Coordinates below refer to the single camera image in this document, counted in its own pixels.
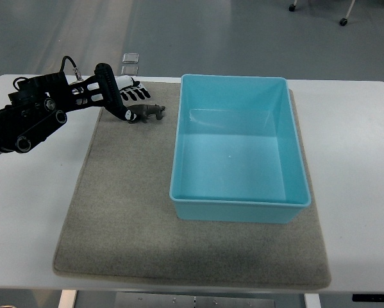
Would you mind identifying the white table leg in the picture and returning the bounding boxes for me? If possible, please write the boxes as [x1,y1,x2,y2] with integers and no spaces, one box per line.
[304,293,322,308]
[58,290,78,308]

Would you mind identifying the brown hippo toy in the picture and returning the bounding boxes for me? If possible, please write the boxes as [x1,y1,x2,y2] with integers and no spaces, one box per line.
[125,104,165,123]

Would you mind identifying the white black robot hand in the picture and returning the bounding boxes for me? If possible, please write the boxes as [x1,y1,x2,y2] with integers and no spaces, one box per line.
[115,75,151,101]

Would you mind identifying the right caster wheel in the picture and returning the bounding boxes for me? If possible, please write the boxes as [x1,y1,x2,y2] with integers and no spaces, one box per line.
[339,18,348,26]

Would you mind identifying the blue plastic box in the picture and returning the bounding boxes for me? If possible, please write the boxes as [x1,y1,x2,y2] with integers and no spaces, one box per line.
[169,74,312,224]

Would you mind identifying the upper floor outlet plate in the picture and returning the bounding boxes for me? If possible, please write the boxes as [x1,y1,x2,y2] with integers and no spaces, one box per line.
[122,53,140,64]

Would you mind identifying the grey felt mat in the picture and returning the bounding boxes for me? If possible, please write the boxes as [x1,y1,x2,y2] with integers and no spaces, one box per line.
[53,82,331,289]

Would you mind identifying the white table leg left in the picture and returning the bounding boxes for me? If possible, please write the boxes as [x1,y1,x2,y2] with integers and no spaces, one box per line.
[58,290,78,308]

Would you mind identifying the caster wheel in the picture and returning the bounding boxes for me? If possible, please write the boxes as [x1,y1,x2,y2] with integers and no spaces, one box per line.
[288,4,296,12]
[339,18,348,26]

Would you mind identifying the white table leg right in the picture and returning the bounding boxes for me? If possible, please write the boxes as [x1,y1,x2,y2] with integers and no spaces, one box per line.
[304,293,322,308]

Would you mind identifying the black table control panel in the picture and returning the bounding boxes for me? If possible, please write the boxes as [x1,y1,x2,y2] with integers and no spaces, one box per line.
[352,294,384,303]

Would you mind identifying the left caster wheel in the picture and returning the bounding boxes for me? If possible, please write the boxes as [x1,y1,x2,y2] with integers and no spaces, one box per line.
[288,4,296,12]

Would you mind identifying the lower floor outlet plate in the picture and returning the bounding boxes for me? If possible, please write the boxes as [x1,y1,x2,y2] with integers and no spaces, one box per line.
[121,65,138,76]

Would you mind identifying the floor outlet plate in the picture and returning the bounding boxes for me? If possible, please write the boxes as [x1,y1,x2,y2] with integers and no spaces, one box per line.
[122,53,140,64]
[121,65,138,76]

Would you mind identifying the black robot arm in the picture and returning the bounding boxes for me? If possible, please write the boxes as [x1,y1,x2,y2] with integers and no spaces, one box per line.
[0,63,133,154]

